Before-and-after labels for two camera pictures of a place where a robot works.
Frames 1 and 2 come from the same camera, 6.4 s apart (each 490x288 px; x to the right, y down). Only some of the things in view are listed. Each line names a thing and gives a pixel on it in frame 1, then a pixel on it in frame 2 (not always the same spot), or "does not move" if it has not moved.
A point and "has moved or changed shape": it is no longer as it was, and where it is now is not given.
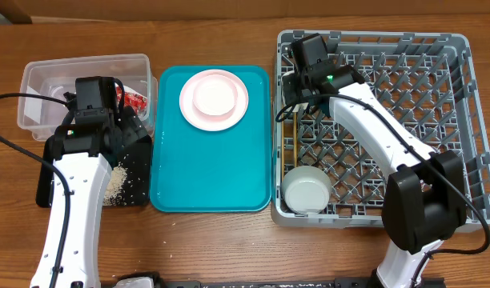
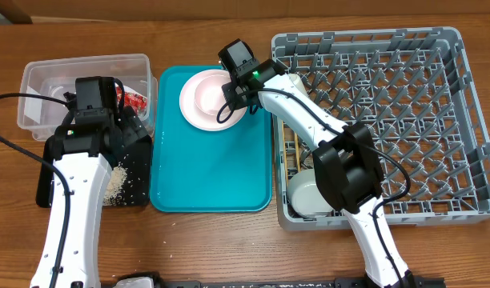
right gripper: (291, 86) → (233, 94)
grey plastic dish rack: (424, 83) does not move
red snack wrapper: (138, 102) does not move
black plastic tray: (137, 158) does not move
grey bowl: (306, 190) has moved or changed shape
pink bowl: (214, 98) does not move
